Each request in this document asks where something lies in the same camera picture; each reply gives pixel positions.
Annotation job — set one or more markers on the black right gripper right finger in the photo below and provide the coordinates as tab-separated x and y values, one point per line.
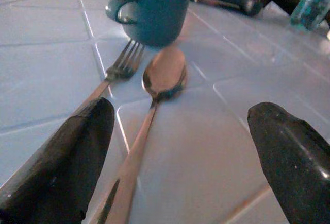
291	162

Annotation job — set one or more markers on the teal ceramic mug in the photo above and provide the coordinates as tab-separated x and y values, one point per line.
157	10

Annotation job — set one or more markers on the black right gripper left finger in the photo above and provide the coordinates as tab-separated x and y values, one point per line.
59	167

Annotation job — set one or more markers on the clear glass bottle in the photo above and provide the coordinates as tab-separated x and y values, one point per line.
312	5

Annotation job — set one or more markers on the silver metal spoon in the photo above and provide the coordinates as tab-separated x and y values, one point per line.
162	72

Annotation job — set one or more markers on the silver metal fork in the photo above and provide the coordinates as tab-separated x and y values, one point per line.
123	64

